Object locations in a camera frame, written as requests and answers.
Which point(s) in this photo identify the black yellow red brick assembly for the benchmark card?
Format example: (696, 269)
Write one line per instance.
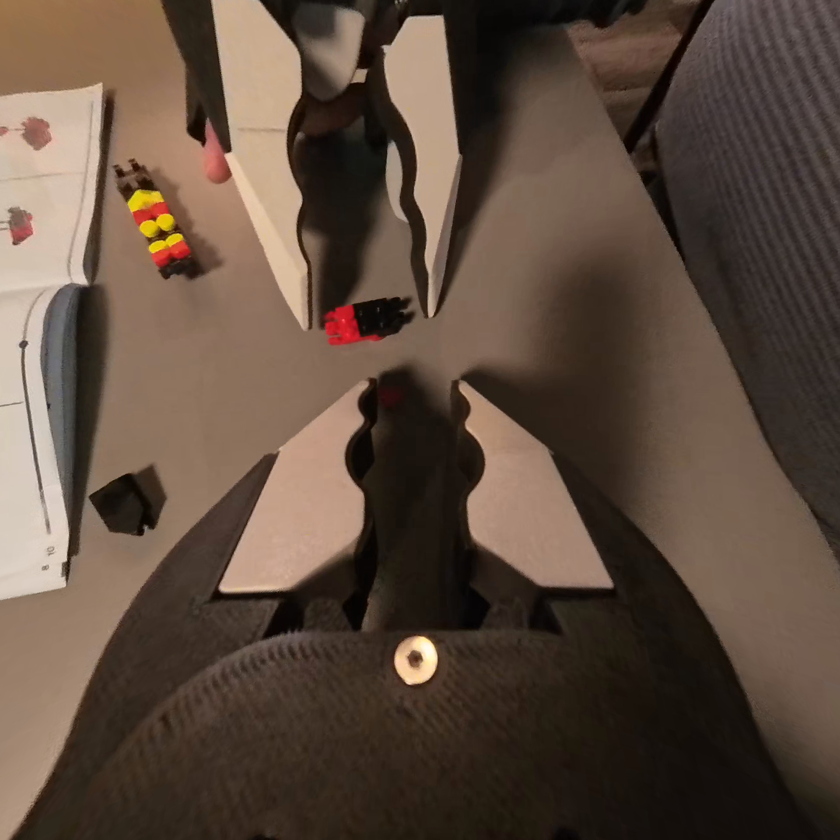
(157, 220)

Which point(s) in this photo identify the building instruction booklet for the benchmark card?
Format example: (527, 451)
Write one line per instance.
(39, 197)

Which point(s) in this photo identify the black metal leg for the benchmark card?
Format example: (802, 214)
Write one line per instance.
(663, 85)

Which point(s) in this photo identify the red and black brick assembly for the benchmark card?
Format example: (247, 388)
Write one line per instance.
(364, 321)

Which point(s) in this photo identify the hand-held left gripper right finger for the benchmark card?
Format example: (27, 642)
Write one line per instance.
(531, 518)

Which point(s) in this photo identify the person's grey ribbed clothing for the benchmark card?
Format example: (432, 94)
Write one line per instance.
(754, 262)

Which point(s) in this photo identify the small black block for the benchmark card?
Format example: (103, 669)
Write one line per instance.
(128, 502)

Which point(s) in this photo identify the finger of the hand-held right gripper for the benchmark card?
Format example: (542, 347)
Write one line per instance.
(430, 98)
(262, 131)

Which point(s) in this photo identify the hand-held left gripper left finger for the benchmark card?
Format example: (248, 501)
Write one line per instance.
(302, 512)

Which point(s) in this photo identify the person's right hand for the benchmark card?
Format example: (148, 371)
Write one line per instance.
(215, 161)

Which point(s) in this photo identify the red round toy stud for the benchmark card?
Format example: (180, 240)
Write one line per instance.
(392, 396)

